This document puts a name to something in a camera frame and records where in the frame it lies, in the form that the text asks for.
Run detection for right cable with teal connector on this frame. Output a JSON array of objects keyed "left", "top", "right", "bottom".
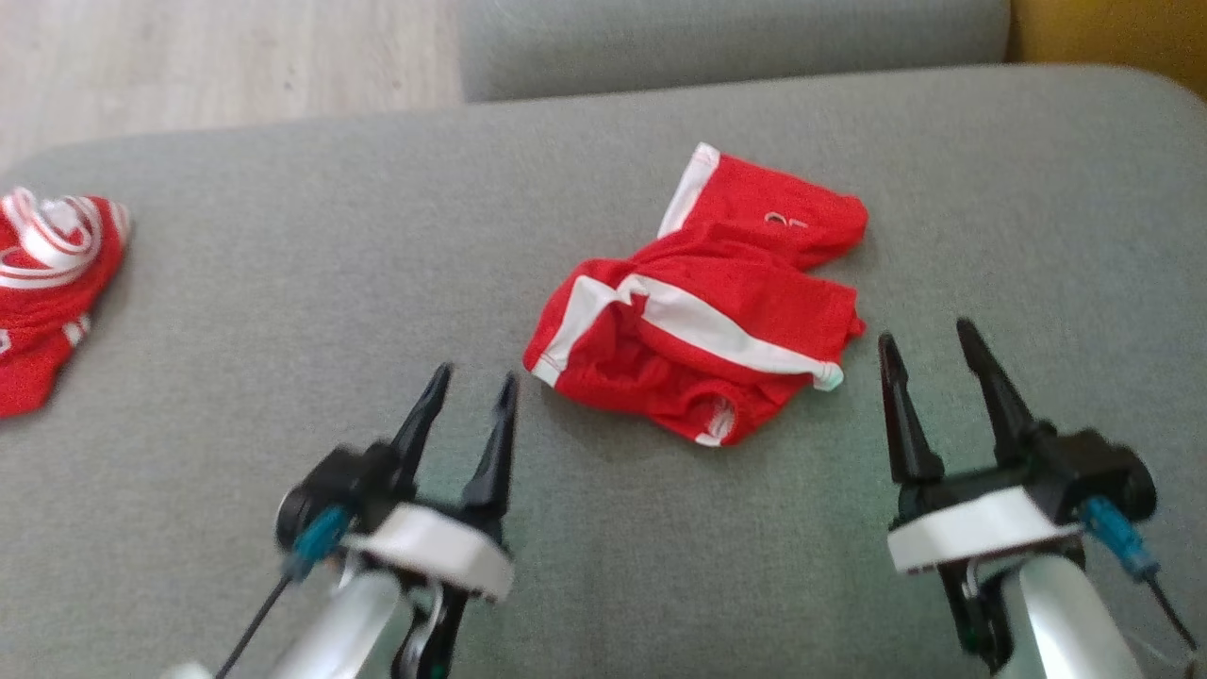
[{"left": 1079, "top": 495, "right": 1200, "bottom": 654}]

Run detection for red shorts with white stripes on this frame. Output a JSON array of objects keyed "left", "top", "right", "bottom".
[{"left": 523, "top": 141, "right": 869, "bottom": 448}]

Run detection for grey sofa side cushion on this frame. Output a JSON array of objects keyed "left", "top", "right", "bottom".
[{"left": 456, "top": 0, "right": 1013, "bottom": 104}]

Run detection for grey fabric sofa seat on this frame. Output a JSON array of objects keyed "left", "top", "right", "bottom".
[{"left": 0, "top": 64, "right": 1207, "bottom": 679}]

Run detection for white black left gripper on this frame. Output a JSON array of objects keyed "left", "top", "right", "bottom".
[{"left": 343, "top": 363, "right": 521, "bottom": 679}]

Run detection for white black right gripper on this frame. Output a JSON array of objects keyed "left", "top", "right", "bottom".
[{"left": 878, "top": 317, "right": 1083, "bottom": 673}]

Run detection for cable with teal connector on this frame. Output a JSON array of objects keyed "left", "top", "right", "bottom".
[
  {"left": 215, "top": 505, "right": 355, "bottom": 679},
  {"left": 1079, "top": 495, "right": 1200, "bottom": 654}
]

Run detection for left cable with teal connector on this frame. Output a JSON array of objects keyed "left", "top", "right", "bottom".
[{"left": 215, "top": 505, "right": 355, "bottom": 679}]

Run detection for red white polo shirt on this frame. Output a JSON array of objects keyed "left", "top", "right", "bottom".
[{"left": 0, "top": 186, "right": 133, "bottom": 419}]

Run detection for mustard yellow panel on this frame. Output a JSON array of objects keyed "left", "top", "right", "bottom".
[{"left": 1006, "top": 0, "right": 1207, "bottom": 101}]

